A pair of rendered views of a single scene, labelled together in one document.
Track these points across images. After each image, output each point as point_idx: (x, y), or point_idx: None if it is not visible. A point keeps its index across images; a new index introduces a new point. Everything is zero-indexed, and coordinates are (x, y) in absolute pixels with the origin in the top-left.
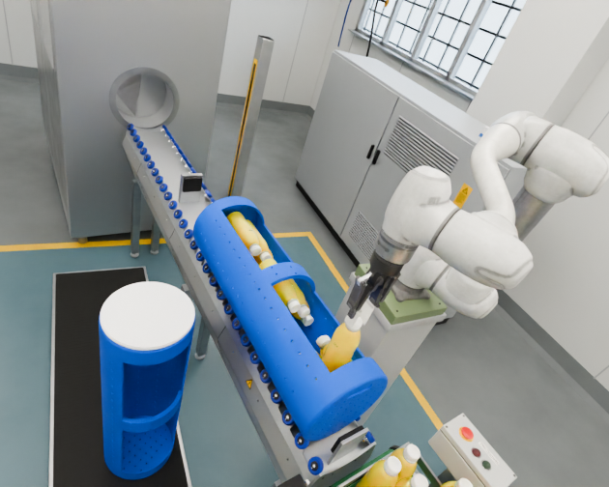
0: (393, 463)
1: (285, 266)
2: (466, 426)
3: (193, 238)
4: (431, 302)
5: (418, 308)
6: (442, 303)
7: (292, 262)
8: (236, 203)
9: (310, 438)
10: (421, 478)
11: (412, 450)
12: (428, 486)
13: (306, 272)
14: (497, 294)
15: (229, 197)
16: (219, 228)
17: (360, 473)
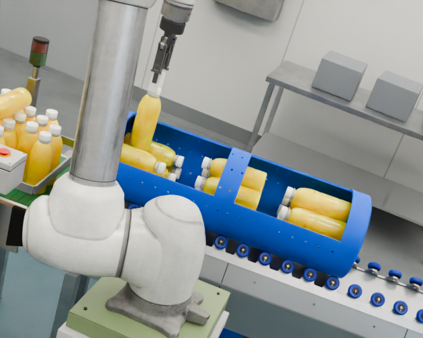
0: (56, 127)
1: (244, 155)
2: (5, 157)
3: (372, 279)
4: (97, 301)
5: (109, 279)
6: (80, 312)
7: (248, 163)
8: (356, 192)
9: None
10: (33, 125)
11: (46, 133)
12: None
13: (231, 174)
14: (36, 204)
15: (368, 196)
16: (326, 186)
17: (62, 162)
